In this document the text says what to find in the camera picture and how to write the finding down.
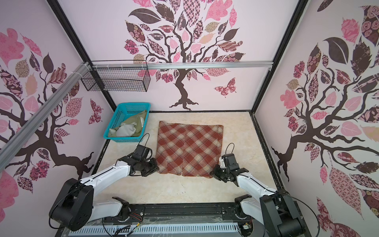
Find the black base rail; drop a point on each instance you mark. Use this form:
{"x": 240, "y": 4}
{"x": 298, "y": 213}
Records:
{"x": 228, "y": 211}

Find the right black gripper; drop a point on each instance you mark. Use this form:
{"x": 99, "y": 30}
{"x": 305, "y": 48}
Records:
{"x": 219, "y": 174}

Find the black wire basket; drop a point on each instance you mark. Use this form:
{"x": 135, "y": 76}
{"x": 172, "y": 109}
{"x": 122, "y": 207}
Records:
{"x": 117, "y": 75}

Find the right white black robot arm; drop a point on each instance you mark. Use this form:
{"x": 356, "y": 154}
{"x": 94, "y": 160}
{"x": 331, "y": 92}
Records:
{"x": 274, "y": 209}

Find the white slotted cable duct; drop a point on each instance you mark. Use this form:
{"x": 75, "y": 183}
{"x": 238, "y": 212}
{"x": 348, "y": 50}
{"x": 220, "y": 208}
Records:
{"x": 159, "y": 230}

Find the aluminium rail left wall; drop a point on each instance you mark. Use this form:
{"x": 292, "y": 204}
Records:
{"x": 11, "y": 148}

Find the aluminium rail back wall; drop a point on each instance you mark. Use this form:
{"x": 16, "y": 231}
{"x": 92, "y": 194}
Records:
{"x": 195, "y": 65}

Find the aluminium rail wall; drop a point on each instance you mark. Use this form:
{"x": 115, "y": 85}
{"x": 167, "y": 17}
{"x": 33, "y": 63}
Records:
{"x": 11, "y": 148}
{"x": 195, "y": 65}

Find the teal plastic basket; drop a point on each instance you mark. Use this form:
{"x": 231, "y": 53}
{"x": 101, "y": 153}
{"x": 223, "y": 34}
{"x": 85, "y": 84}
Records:
{"x": 124, "y": 111}

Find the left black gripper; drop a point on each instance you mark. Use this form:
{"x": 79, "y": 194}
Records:
{"x": 155, "y": 168}

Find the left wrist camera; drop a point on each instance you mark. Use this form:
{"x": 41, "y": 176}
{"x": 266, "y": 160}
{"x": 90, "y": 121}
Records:
{"x": 142, "y": 153}

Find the olive and white skirt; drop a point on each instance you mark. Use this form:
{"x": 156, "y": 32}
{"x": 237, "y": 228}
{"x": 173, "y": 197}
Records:
{"x": 131, "y": 127}

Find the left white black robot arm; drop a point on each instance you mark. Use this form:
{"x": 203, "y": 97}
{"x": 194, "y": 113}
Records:
{"x": 75, "y": 206}

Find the red plaid skirt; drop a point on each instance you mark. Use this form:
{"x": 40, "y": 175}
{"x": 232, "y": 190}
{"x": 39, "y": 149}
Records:
{"x": 188, "y": 150}

